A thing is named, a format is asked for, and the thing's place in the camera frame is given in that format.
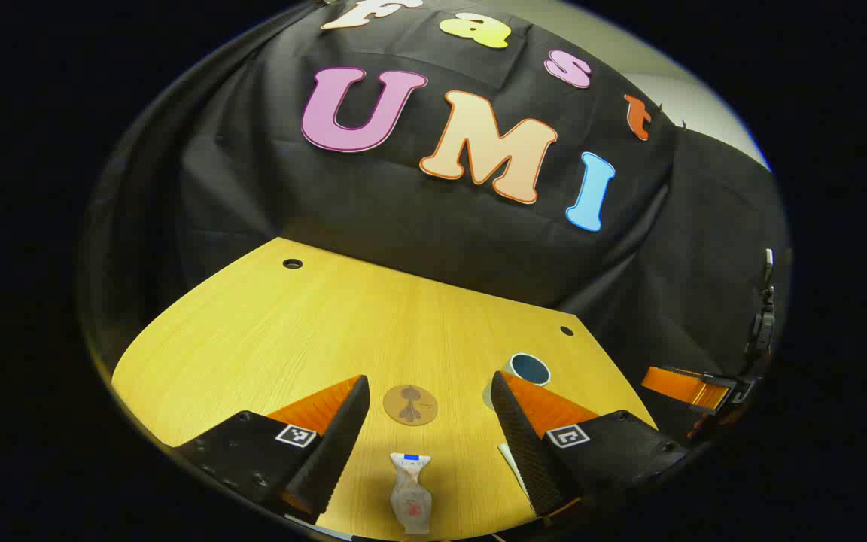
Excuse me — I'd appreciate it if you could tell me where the black backdrop cloth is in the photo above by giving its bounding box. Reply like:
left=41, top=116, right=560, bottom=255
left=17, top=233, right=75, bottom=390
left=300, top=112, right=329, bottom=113
left=84, top=0, right=792, bottom=392

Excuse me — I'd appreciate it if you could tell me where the round brown coaster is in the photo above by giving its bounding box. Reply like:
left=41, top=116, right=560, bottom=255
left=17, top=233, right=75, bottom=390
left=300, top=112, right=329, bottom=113
left=383, top=385, right=439, bottom=427

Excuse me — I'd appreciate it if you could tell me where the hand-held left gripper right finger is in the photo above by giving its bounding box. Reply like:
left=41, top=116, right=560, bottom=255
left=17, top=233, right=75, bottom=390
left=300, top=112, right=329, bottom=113
left=489, top=370, right=689, bottom=519

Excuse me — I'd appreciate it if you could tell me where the wooden desktop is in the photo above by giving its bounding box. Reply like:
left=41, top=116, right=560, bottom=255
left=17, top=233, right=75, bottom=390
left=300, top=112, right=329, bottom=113
left=111, top=238, right=659, bottom=541

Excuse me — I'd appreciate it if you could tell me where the pale green toothbrush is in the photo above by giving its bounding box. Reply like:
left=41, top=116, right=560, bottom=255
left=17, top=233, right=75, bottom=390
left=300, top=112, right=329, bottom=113
left=497, top=442, right=532, bottom=501

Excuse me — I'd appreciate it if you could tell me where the white cup with blue inside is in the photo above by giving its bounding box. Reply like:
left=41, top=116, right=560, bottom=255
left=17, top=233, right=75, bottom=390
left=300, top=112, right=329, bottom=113
left=483, top=353, right=552, bottom=409

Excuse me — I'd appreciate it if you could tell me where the white toothpaste tube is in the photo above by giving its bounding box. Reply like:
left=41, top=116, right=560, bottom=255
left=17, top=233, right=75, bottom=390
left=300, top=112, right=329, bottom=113
left=390, top=452, right=433, bottom=535

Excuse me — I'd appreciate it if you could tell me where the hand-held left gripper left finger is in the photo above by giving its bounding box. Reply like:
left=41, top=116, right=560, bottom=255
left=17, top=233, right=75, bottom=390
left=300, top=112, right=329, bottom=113
left=170, top=374, right=371, bottom=525

